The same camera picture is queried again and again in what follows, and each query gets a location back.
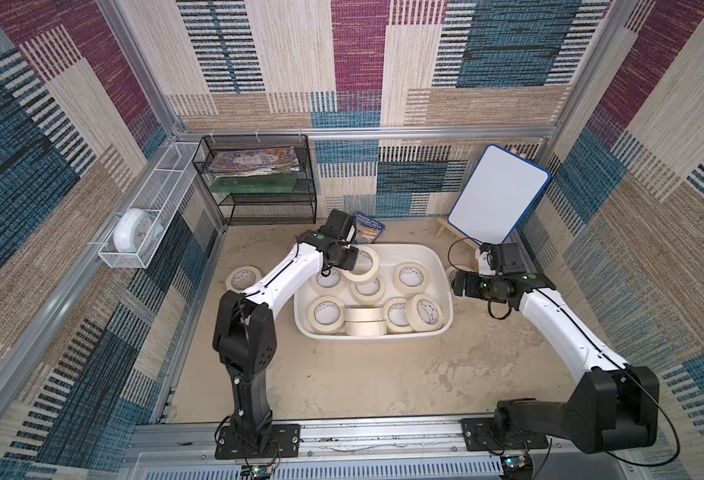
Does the masking tape roll six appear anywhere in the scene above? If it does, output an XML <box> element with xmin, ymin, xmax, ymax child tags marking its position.
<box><xmin>310</xmin><ymin>267</ymin><xmax>348</xmax><ymax>296</ymax></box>

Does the masking tape roll ten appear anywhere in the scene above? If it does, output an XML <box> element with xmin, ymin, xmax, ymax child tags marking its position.
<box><xmin>405</xmin><ymin>294</ymin><xmax>444</xmax><ymax>332</ymax></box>

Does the masking tape roll five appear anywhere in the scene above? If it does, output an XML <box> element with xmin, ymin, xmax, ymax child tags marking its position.
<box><xmin>308</xmin><ymin>296</ymin><xmax>346</xmax><ymax>335</ymax></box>

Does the masking tape roll three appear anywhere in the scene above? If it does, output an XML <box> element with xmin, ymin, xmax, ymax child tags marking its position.
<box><xmin>393</xmin><ymin>262</ymin><xmax>431</xmax><ymax>296</ymax></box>

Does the masking tape roll seven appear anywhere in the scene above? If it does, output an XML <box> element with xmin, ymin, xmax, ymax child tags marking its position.
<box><xmin>344</xmin><ymin>307</ymin><xmax>384</xmax><ymax>323</ymax></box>

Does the masking tape roll eight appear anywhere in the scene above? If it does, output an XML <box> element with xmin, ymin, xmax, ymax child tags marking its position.
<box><xmin>345</xmin><ymin>321</ymin><xmax>387</xmax><ymax>337</ymax></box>

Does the masking tape roll nine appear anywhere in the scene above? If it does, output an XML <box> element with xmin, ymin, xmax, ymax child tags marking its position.
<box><xmin>382</xmin><ymin>297</ymin><xmax>415</xmax><ymax>334</ymax></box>

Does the masking tape roll one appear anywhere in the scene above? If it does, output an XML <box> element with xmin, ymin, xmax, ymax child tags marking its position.
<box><xmin>225</xmin><ymin>265</ymin><xmax>262</xmax><ymax>293</ymax></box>

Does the masking tape roll two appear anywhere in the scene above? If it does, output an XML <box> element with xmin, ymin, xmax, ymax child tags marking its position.
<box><xmin>342</xmin><ymin>245</ymin><xmax>380</xmax><ymax>284</ymax></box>

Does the masking tape roll four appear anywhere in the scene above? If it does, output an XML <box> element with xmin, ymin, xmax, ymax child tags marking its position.
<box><xmin>350</xmin><ymin>276</ymin><xmax>387</xmax><ymax>306</ymax></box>

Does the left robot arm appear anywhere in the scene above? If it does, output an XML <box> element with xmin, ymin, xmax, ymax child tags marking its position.
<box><xmin>213</xmin><ymin>225</ymin><xmax>358</xmax><ymax>452</ymax></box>

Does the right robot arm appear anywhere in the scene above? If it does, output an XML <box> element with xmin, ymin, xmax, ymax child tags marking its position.
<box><xmin>451</xmin><ymin>270</ymin><xmax>659</xmax><ymax>454</ymax></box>

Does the white plastic storage box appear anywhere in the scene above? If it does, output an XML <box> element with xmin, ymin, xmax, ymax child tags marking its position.
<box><xmin>294</xmin><ymin>244</ymin><xmax>454</xmax><ymax>342</ymax></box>

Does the colourful puzzle box on shelf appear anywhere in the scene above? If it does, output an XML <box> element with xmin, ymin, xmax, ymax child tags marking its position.
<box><xmin>207</xmin><ymin>147</ymin><xmax>300</xmax><ymax>177</ymax></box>

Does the blue treehouse book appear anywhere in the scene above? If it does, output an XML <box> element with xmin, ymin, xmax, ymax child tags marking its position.
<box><xmin>354</xmin><ymin>212</ymin><xmax>386</xmax><ymax>244</ymax></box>

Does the wooden easel stand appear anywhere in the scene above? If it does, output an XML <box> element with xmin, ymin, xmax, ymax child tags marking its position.
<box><xmin>435</xmin><ymin>217</ymin><xmax>463</xmax><ymax>242</ymax></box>

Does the green board on shelf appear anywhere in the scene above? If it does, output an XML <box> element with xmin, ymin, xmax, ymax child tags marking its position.
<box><xmin>209</xmin><ymin>173</ymin><xmax>298</xmax><ymax>194</ymax></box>

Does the blue framed whiteboard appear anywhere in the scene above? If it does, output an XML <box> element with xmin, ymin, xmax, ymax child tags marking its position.
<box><xmin>448</xmin><ymin>145</ymin><xmax>551</xmax><ymax>244</ymax></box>

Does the white round alarm clock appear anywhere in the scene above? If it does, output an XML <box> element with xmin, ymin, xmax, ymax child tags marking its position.
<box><xmin>113</xmin><ymin>208</ymin><xmax>164</xmax><ymax>253</ymax></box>

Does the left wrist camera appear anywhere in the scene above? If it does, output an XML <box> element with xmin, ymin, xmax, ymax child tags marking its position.
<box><xmin>321</xmin><ymin>209</ymin><xmax>356</xmax><ymax>243</ymax></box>

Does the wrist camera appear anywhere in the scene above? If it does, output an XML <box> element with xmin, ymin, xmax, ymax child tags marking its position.
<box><xmin>487</xmin><ymin>243</ymin><xmax>527</xmax><ymax>275</ymax></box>
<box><xmin>321</xmin><ymin>209</ymin><xmax>356</xmax><ymax>243</ymax></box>

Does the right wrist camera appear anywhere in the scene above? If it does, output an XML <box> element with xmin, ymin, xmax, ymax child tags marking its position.
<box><xmin>487</xmin><ymin>243</ymin><xmax>527</xmax><ymax>275</ymax></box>

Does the black wire shelf rack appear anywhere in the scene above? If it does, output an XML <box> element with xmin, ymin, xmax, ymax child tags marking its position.
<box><xmin>194</xmin><ymin>134</ymin><xmax>318</xmax><ymax>226</ymax></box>

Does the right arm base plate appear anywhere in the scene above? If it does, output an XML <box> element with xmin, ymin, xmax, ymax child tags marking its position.
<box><xmin>460</xmin><ymin>417</ymin><xmax>549</xmax><ymax>455</ymax></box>

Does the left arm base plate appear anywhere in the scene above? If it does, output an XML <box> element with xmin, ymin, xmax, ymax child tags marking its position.
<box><xmin>214</xmin><ymin>423</ymin><xmax>302</xmax><ymax>460</ymax></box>

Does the white wire wall basket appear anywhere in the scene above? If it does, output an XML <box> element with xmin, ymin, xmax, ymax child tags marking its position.
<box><xmin>99</xmin><ymin>142</ymin><xmax>199</xmax><ymax>269</ymax></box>

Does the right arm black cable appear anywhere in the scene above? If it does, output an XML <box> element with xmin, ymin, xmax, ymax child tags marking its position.
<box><xmin>446</xmin><ymin>237</ymin><xmax>682</xmax><ymax>469</ymax></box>

